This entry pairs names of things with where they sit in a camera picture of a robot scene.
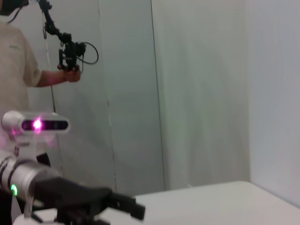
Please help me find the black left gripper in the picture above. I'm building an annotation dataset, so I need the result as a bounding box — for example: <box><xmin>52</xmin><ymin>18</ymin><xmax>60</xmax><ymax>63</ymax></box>
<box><xmin>30</xmin><ymin>177</ymin><xmax>146</xmax><ymax>225</ymax></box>

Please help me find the black teleoperation handle rig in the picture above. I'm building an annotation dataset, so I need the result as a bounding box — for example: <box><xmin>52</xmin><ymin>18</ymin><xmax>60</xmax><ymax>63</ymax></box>
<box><xmin>37</xmin><ymin>0</ymin><xmax>86</xmax><ymax>72</ymax></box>

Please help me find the operator bare forearm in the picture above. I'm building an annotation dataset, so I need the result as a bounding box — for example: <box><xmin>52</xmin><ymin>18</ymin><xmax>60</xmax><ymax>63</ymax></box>
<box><xmin>35</xmin><ymin>70</ymin><xmax>68</xmax><ymax>88</ymax></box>

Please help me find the operator hand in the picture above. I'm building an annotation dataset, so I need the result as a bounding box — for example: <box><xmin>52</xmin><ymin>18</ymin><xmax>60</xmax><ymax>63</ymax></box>
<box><xmin>62</xmin><ymin>65</ymin><xmax>82</xmax><ymax>83</ymax></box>

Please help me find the person in white shirt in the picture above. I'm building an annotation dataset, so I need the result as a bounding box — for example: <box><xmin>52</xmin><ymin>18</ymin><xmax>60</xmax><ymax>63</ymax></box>
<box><xmin>0</xmin><ymin>0</ymin><xmax>52</xmax><ymax>225</ymax></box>

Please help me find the silver head depth camera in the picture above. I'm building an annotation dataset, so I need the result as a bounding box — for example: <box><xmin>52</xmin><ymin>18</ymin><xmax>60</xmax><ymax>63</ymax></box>
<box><xmin>1</xmin><ymin>110</ymin><xmax>71</xmax><ymax>162</ymax></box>

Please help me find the black looped rig cable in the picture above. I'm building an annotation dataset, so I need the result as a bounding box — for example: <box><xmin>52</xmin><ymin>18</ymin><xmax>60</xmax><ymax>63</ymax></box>
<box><xmin>78</xmin><ymin>41</ymin><xmax>99</xmax><ymax>72</ymax></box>

